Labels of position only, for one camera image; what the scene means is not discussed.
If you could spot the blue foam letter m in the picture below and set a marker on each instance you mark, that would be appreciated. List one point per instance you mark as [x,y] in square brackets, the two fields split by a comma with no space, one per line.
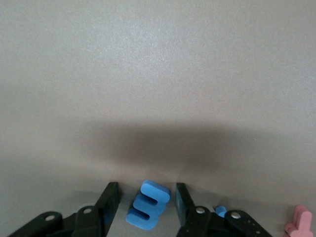
[138,217]

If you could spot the pink foam letter f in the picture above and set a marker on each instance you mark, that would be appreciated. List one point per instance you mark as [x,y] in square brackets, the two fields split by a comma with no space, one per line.
[300,223]

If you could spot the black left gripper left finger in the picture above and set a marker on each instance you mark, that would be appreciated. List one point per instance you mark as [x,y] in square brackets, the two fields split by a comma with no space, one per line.
[108,205]

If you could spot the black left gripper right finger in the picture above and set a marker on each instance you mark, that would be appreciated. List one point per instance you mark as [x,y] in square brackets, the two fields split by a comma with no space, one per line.
[187,217]

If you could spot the blue foam letter x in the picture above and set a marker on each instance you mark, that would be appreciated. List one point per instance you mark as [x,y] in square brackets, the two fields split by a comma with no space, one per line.
[221,211]

